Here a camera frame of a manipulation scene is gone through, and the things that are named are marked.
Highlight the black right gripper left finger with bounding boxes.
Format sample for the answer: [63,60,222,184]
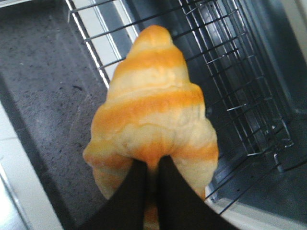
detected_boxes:
[78,160,147,230]

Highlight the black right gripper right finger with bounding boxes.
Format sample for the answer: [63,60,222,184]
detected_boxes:
[157,156,237,230]

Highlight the metal wire oven rack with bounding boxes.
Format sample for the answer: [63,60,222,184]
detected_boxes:
[67,0,293,215]

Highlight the oven glass door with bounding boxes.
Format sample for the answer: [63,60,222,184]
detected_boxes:
[0,79,60,230]

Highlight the white Toshiba toaster oven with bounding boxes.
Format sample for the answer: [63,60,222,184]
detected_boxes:
[67,0,307,230]

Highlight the golden croissant bread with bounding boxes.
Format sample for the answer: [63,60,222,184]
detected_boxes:
[83,25,219,230]

